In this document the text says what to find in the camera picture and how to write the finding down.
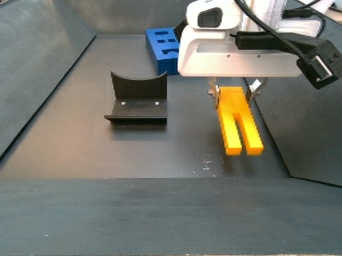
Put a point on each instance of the blue foam shape board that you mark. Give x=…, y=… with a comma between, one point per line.
x=163, y=46

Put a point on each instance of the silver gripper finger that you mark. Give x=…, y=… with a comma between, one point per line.
x=253, y=88
x=213, y=91

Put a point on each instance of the yellow forked double-square block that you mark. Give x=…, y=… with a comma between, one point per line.
x=239, y=131

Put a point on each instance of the black curved holder stand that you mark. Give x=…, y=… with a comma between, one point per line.
x=140, y=100

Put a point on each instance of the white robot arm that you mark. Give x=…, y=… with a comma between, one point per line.
x=253, y=38

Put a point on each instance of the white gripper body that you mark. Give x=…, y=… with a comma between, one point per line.
x=208, y=53

